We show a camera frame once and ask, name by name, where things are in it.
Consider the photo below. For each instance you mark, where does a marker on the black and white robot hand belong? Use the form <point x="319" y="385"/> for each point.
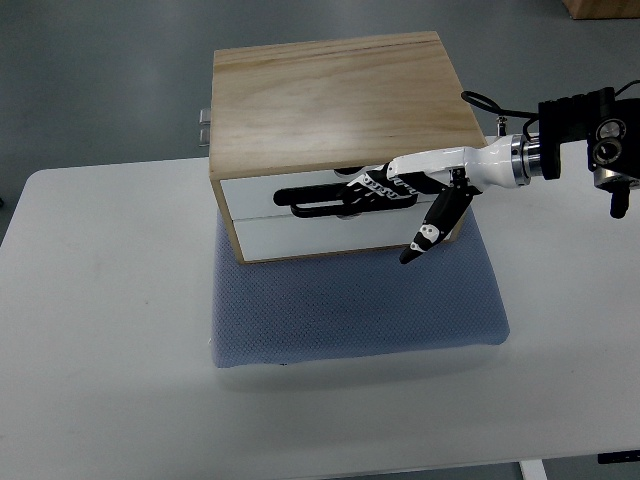
<point x="509" y="162"/>

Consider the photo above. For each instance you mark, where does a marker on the black drawer handle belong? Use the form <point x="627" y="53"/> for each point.
<point x="310" y="197"/>

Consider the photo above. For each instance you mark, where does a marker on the white drawer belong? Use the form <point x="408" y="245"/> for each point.
<point x="287" y="236"/>
<point x="252" y="197"/>

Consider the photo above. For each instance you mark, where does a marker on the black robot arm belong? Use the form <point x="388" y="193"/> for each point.
<point x="606" y="120"/>

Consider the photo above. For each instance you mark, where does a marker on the wooden drawer cabinet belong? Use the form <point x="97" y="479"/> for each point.
<point x="333" y="104"/>

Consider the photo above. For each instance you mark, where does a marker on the cardboard box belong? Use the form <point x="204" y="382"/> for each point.
<point x="602" y="9"/>

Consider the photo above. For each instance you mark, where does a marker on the blue-grey mesh cushion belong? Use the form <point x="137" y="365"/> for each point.
<point x="354" y="305"/>

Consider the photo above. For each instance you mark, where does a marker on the grey metal clamp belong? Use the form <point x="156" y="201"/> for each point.
<point x="204" y="123"/>

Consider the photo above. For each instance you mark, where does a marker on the white table leg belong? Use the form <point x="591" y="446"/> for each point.
<point x="533" y="470"/>

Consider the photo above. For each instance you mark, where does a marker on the black table control panel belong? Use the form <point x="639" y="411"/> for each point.
<point x="619" y="457"/>

